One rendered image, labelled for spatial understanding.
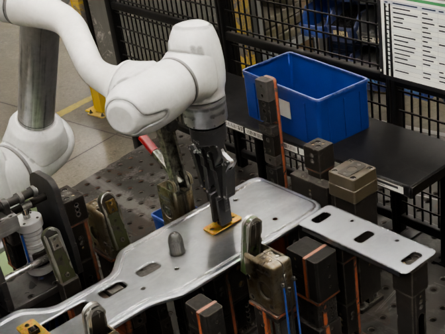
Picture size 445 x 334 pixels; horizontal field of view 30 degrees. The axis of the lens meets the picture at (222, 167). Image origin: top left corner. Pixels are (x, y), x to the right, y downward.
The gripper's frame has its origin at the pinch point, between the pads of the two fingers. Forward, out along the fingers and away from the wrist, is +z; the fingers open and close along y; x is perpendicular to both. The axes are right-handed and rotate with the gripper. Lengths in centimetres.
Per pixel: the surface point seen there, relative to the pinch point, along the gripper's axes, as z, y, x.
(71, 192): -7.5, -20.7, -23.1
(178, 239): 0.9, 1.4, -12.7
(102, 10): 40, -266, 134
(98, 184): 35, -91, 19
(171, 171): -5.2, -13.7, -1.8
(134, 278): 4.5, 0.7, -24.1
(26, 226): -5.8, -19.2, -35.2
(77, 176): 105, -227, 77
